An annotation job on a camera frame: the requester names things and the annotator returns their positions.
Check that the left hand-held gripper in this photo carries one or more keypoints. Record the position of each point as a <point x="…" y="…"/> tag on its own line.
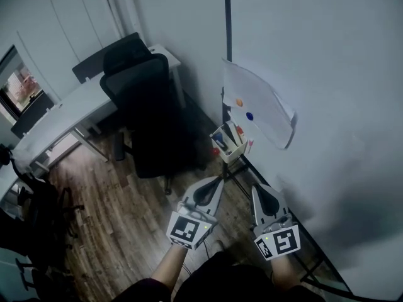
<point x="184" y="231"/>

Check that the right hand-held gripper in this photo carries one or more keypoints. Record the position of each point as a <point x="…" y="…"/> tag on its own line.
<point x="281" y="242"/>

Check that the white marker holder tray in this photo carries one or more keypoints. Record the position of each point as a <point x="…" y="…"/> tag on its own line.
<point x="231" y="156"/>

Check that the person's left forearm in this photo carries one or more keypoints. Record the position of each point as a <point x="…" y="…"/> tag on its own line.
<point x="171" y="266"/>

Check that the person's right forearm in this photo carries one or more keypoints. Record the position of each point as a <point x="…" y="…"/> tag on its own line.
<point x="285" y="274"/>

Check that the red round magnet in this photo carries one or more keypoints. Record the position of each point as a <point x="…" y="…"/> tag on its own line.
<point x="215" y="151"/>

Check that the person's light shoe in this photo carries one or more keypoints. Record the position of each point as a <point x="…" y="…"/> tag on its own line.
<point x="218" y="248"/>

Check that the red capped marker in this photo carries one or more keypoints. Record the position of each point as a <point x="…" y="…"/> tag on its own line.
<point x="240" y="131"/>

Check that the person's black trousers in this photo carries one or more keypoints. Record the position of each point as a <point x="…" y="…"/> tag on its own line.
<point x="220" y="282"/>

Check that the blue round magnet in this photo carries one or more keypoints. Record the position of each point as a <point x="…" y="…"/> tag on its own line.
<point x="249" y="116"/>

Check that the black mesh office chair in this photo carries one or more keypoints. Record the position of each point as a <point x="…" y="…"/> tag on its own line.
<point x="148" y="115"/>

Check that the orange round magnet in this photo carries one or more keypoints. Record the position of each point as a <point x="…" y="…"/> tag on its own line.
<point x="239" y="102"/>

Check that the white paper sheet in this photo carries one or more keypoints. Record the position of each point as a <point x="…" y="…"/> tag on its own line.
<point x="261" y="105"/>

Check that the person's dark maroon shirt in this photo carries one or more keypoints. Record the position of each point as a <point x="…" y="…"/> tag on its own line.
<point x="145" y="293"/>

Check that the long white desk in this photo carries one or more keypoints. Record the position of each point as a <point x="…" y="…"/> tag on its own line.
<point x="75" y="109"/>

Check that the black swivel chair with armrests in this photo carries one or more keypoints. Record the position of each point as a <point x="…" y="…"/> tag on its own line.
<point x="34" y="206"/>

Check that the black desk divider panel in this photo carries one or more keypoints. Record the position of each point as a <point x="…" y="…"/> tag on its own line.
<point x="33" y="116"/>
<point x="94" y="64"/>

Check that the window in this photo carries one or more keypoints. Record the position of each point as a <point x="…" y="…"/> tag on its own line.
<point x="19" y="87"/>

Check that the whiteboard with black frame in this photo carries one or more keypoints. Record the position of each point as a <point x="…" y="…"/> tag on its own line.
<point x="315" y="90"/>

